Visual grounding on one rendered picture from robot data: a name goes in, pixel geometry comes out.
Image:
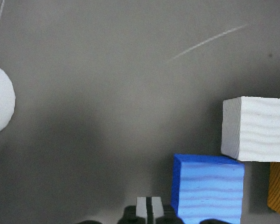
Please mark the blue wood-grain cube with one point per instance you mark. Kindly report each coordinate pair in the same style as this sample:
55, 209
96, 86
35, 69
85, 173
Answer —
206, 187

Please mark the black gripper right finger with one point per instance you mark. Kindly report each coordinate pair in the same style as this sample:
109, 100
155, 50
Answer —
157, 216

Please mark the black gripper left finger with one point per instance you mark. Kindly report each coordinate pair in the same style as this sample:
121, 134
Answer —
132, 214

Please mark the white mug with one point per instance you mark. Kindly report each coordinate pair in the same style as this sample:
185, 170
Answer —
7, 100

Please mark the white cube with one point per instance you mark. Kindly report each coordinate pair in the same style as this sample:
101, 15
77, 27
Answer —
251, 129

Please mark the yellow wood-grain cube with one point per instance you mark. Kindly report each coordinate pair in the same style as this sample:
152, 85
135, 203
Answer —
274, 186

